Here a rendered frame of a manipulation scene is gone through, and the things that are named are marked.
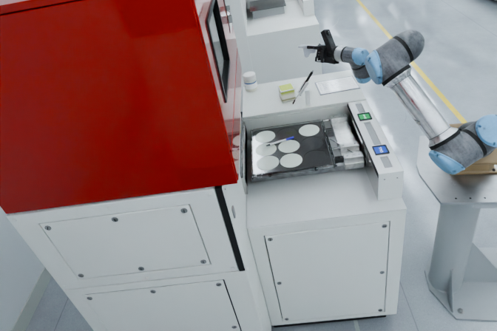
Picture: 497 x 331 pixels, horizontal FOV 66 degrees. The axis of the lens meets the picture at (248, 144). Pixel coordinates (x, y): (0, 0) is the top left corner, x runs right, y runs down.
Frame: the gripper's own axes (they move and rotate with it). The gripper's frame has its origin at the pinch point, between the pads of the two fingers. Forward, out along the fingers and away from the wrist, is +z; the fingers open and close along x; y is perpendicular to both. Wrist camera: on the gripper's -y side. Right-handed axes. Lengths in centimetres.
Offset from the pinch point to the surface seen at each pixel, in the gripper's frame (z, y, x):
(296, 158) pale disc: -31, 45, -35
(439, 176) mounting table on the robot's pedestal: -78, 45, 1
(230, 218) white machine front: -55, 44, -88
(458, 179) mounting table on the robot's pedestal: -84, 45, 4
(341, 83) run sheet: -11.8, 19.5, 15.3
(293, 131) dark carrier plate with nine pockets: -14.4, 39.0, -21.4
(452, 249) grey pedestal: -82, 87, 22
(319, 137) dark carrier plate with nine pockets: -29, 39, -18
